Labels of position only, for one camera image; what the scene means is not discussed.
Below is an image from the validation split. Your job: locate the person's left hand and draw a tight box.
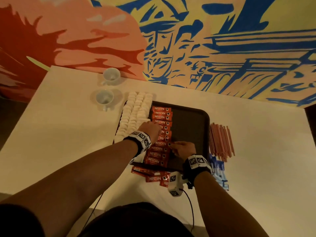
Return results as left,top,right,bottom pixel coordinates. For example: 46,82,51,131
136,120,163,145

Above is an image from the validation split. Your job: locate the person's right hand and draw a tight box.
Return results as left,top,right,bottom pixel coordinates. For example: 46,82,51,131
168,140,198,161

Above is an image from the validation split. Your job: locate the row of red Nescafe sachets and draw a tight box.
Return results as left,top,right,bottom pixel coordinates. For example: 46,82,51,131
144,105,174,167

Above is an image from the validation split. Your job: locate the row of tea bags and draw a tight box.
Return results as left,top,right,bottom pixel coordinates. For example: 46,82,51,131
113,91,155,144

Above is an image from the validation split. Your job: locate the dark brown tray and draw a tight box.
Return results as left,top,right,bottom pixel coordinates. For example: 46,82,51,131
114,101,211,174

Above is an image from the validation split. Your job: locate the pile of blue sachets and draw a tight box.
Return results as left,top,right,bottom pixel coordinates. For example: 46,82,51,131
207,152,231,191

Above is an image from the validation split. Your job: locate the pile of red Nescafe sachets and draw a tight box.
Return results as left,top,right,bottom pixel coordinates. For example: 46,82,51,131
130,164,171,188

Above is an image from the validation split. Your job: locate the person's right forearm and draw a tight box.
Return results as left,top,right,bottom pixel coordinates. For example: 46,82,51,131
193,171,270,237

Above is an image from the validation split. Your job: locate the person's left forearm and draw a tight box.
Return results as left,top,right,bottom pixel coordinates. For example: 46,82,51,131
0,141,139,237

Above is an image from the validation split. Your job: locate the person's black shirt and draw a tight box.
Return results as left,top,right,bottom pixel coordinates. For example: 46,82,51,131
0,202,199,237

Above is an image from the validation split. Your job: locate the black marker wristband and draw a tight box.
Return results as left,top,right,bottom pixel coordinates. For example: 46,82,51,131
182,153,214,188
122,131,153,157

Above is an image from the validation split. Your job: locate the small white cup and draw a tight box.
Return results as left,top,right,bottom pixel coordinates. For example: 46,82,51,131
95,89,116,112
101,67,122,86

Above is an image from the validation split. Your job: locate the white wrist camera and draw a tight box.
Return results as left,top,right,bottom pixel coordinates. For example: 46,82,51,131
129,151,145,166
166,171,189,198

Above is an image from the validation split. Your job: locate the black camera cable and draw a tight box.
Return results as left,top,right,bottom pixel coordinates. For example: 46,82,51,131
182,188,196,233
81,192,106,231

